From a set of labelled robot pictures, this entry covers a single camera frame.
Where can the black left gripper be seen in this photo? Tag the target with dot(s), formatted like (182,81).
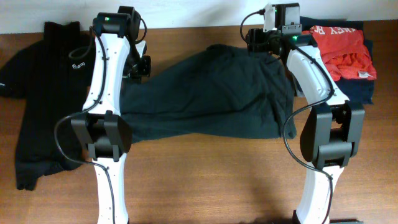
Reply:
(145,68)

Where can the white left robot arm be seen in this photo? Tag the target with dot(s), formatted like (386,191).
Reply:
(100,129)

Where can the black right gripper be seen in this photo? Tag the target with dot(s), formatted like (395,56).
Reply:
(255,41)

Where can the dark green t-shirt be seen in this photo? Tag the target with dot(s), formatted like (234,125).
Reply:
(221,91)

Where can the black zip-neck sweater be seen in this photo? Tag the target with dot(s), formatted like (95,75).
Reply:
(53,86)

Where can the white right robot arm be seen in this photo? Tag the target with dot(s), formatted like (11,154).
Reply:
(332,132)

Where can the red printed t-shirt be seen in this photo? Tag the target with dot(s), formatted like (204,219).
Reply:
(344,53)

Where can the navy blue folded garment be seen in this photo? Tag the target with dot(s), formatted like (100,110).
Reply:
(356,90)

